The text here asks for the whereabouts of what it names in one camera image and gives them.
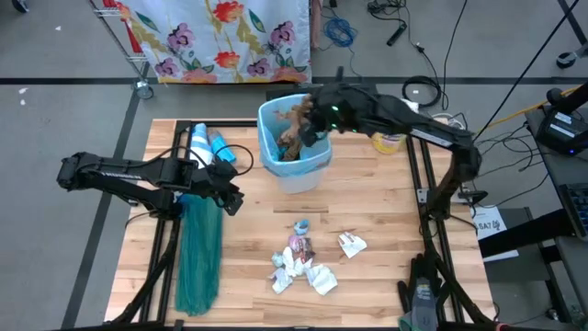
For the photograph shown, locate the blue plastic bin liner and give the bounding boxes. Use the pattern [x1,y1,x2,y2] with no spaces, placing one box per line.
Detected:
[256,94,334,179]

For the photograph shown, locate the black crossbar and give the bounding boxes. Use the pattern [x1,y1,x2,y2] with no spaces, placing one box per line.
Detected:
[477,209,578,259]

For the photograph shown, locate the black keyboard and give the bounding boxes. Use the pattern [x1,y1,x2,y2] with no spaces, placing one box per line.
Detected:
[558,182,588,240]

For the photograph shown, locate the black cable bundle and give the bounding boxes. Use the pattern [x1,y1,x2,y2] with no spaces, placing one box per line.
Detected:
[366,0,408,15]

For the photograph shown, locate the black stand leg with caster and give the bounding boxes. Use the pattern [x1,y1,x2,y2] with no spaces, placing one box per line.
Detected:
[554,0,588,71]

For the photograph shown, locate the black cylindrical mount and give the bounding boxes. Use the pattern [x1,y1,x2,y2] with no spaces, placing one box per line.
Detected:
[545,80,588,116]

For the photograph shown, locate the metal wire rack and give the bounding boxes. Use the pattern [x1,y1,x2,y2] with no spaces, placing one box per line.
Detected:
[89,0,155,101]

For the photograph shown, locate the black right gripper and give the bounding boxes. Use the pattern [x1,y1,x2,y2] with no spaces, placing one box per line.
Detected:
[299,82,373,148]

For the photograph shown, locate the brown paper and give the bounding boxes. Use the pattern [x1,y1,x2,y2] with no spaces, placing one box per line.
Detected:
[277,97,318,162]

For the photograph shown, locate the grey work glove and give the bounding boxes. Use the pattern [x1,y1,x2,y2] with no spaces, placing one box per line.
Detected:
[410,275,438,331]

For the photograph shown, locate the wooden post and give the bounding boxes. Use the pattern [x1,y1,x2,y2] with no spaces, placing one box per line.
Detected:
[310,0,322,51]

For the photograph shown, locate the small white paper scrap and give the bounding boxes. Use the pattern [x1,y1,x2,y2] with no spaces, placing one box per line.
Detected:
[268,268,295,295]

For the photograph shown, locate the white power strip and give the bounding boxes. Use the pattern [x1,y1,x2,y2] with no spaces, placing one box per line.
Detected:
[431,112,466,131]

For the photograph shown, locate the blue cable coil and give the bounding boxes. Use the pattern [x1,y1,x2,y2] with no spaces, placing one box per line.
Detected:
[322,17,362,77]

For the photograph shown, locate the white tissue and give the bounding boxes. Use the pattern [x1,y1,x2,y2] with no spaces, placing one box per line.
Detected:
[270,245,314,278]

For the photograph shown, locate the white plastic trash bin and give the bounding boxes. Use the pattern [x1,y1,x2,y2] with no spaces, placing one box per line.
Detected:
[256,94,334,195]

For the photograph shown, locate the colourful printed wrapper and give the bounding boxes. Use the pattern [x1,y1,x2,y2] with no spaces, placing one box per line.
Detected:
[288,234,317,265]

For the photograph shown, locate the black cable coil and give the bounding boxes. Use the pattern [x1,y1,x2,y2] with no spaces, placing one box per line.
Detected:
[401,75,445,109]

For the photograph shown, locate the floral print curtain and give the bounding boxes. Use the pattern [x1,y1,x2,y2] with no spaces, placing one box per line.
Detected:
[114,0,313,86]

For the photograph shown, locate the blue folded bag pack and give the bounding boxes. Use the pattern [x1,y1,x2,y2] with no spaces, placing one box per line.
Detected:
[207,130,238,165]

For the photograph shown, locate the white spray bottle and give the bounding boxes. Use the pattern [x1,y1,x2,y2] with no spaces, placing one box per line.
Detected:
[187,122,215,169]

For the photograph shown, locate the yellow white wipes canister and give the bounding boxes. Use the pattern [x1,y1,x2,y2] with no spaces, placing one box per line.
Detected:
[371,98,420,155]

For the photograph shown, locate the white printed sheet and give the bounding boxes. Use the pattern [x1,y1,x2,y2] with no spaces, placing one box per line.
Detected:
[470,205,520,263]

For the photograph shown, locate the teal mesh bag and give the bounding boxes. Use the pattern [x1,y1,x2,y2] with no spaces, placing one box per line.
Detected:
[175,192,225,317]

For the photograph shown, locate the thin black diagonal rod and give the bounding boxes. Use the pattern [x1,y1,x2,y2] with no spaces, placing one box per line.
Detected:
[472,0,581,139]

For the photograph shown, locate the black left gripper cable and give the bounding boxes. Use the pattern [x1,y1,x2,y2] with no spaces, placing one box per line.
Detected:
[158,143,255,179]

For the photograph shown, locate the black device box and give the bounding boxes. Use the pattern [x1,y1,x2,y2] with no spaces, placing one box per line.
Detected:
[535,108,588,156]

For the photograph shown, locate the yellow cable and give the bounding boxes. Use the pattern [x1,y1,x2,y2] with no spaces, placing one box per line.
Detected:
[458,86,581,143]

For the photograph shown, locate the grey desk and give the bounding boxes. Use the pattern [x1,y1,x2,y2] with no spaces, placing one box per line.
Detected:
[523,105,588,331]

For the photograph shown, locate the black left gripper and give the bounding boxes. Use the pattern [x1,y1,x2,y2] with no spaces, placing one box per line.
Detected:
[197,163,245,217]

